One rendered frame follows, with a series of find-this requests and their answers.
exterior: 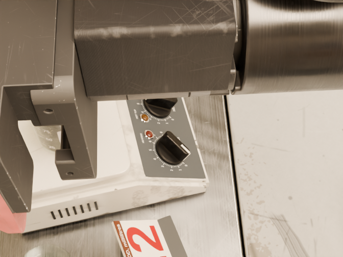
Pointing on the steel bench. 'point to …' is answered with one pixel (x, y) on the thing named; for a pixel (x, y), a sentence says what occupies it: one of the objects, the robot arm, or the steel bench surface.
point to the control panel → (163, 172)
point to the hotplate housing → (112, 189)
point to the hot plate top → (120, 165)
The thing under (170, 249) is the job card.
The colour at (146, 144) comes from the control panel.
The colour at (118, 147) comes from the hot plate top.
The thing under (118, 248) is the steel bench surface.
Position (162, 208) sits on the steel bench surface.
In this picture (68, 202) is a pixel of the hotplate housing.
